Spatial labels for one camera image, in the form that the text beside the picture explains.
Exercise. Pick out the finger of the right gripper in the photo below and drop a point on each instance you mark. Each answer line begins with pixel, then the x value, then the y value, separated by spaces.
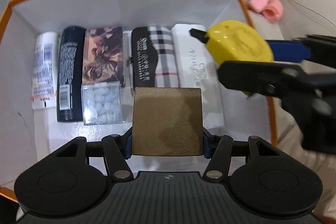
pixel 290 51
pixel 269 79

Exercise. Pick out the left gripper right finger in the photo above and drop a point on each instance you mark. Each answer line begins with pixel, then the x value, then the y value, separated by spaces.
pixel 218 149

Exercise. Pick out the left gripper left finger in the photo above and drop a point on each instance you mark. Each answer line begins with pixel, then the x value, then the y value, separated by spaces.
pixel 117 150

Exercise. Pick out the pink foam cylinder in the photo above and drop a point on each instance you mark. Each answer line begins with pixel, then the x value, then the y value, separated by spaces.
pixel 273 11

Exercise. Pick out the clear plastic box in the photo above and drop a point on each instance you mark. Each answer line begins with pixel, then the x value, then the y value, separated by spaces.
pixel 101 103

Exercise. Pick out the brown square box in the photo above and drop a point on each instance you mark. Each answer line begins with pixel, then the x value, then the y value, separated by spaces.
pixel 167 122

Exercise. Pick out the yellow tape measure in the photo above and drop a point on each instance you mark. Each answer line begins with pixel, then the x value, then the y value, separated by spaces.
pixel 231 40

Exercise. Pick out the long white box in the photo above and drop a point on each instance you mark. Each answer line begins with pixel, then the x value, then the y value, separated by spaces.
pixel 196 69

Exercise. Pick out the brown illustrated card box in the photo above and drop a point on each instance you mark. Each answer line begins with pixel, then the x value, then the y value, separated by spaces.
pixel 103 55

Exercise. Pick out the white tube bottle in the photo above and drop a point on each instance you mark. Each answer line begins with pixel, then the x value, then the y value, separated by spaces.
pixel 45 71

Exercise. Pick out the plaid manicure case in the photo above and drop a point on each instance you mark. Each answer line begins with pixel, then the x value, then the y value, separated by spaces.
pixel 153 58

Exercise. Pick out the dark blue spray can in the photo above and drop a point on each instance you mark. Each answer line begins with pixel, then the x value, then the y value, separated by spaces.
pixel 69 108

